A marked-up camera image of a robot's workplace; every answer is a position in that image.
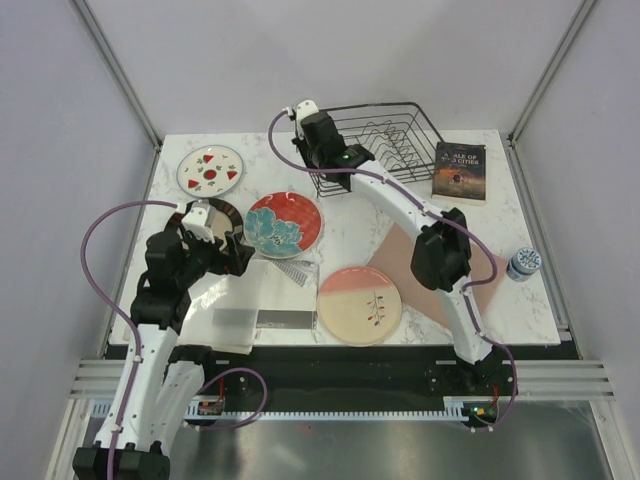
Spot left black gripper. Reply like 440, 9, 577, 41
175, 223, 254, 288

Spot black wire dish rack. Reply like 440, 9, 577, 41
325, 101, 441, 184

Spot red blue flower plate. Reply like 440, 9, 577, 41
244, 192, 323, 259

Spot pink cream leaf plate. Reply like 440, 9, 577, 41
316, 266, 403, 347

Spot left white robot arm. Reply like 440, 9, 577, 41
72, 228, 255, 479

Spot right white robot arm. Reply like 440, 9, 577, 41
287, 107, 500, 394

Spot brown rimmed beige plate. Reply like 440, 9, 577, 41
165, 198, 244, 251

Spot white watermelon pattern plate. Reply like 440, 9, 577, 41
176, 145, 245, 198

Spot clear plastic bag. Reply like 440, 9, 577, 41
178, 258, 319, 354

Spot pink placemat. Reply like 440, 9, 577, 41
368, 224, 507, 329

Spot tale of two cities book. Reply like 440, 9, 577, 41
432, 141, 486, 204

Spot blue white small jar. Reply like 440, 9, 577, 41
506, 247, 542, 282

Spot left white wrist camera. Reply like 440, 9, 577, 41
180, 201, 231, 244

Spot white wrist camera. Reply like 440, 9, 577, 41
180, 201, 231, 244
283, 99, 319, 139

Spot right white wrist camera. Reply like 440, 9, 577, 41
283, 99, 319, 139

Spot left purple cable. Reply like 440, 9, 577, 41
81, 200, 181, 480

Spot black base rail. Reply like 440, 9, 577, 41
159, 344, 521, 414

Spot white cable duct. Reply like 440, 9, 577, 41
184, 399, 500, 426

